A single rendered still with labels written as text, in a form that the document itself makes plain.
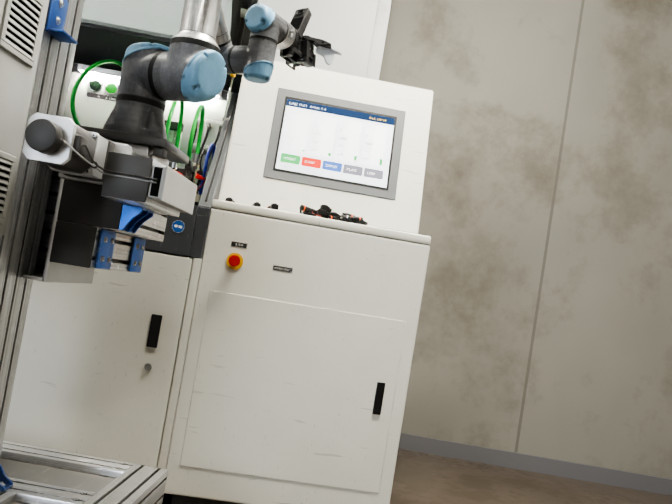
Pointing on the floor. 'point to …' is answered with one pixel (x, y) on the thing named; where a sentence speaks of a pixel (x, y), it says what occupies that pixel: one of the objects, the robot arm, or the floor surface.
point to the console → (301, 322)
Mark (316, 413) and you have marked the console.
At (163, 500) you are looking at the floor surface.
